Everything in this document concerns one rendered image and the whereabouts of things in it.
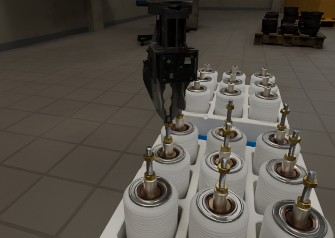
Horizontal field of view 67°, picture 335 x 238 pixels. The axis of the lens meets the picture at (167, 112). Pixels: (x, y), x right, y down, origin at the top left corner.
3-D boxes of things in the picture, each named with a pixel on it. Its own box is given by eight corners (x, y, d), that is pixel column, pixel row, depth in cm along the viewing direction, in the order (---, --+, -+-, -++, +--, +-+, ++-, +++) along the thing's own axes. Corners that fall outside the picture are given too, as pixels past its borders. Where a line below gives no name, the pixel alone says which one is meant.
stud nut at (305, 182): (302, 178, 37) (303, 173, 36) (315, 181, 36) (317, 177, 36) (302, 186, 35) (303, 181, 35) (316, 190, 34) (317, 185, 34)
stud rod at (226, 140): (223, 154, 52) (227, 121, 48) (228, 156, 51) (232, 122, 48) (221, 156, 51) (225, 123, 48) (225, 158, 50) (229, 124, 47)
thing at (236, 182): (210, 203, 65) (216, 144, 58) (245, 223, 60) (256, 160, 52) (187, 227, 59) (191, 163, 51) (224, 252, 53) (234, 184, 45)
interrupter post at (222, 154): (221, 158, 53) (223, 145, 52) (232, 163, 52) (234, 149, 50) (215, 163, 52) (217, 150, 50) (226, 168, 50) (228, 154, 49)
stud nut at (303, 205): (296, 198, 38) (297, 193, 38) (309, 201, 38) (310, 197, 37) (296, 206, 37) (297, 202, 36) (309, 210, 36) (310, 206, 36)
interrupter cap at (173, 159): (155, 168, 50) (155, 165, 50) (146, 148, 57) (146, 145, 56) (191, 161, 52) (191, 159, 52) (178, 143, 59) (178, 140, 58)
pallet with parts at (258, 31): (315, 35, 373) (322, 5, 356) (323, 49, 279) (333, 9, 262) (259, 32, 401) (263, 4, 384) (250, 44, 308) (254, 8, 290)
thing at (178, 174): (153, 236, 57) (151, 171, 49) (144, 205, 65) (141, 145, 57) (193, 226, 59) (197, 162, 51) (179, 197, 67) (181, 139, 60)
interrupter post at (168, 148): (164, 159, 53) (164, 145, 52) (161, 152, 55) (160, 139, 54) (175, 157, 54) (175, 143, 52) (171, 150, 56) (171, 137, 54)
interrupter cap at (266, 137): (274, 152, 55) (274, 150, 55) (254, 135, 62) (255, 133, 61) (303, 147, 57) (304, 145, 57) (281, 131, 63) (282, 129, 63)
